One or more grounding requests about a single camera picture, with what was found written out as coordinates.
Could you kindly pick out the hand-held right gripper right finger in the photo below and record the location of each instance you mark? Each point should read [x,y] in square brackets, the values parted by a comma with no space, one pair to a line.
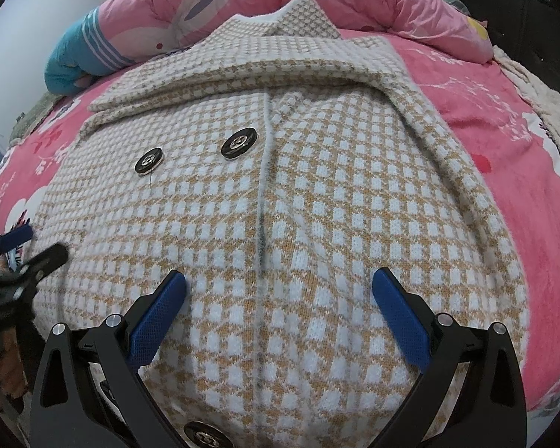
[401,317]

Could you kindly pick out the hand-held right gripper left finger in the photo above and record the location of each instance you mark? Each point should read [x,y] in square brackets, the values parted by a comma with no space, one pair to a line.
[158,317]

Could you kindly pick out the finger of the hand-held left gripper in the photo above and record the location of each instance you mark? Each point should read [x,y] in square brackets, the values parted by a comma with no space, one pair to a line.
[42,261]
[14,235]

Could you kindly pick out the beige white houndstooth coat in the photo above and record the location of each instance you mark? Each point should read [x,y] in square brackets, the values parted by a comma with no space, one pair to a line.
[308,196]

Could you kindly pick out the person's left hand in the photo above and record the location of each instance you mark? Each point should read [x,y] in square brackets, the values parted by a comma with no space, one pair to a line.
[11,373]

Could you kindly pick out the grey green cloth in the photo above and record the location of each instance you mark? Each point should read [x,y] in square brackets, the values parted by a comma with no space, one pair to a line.
[32,116]

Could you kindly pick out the pink floral bed blanket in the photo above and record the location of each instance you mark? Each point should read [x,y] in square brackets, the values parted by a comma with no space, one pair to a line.
[518,149]

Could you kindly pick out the cream fleece blanket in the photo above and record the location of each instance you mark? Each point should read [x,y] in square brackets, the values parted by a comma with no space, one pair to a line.
[555,116]

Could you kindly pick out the pink printed quilt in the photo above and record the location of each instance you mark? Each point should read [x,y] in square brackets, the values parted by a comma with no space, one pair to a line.
[401,4]

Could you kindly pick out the plaid cloth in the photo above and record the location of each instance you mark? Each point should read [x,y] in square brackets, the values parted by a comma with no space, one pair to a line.
[457,4]

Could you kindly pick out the black upholstered headboard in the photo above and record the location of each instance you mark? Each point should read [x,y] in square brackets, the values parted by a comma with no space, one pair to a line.
[532,23]

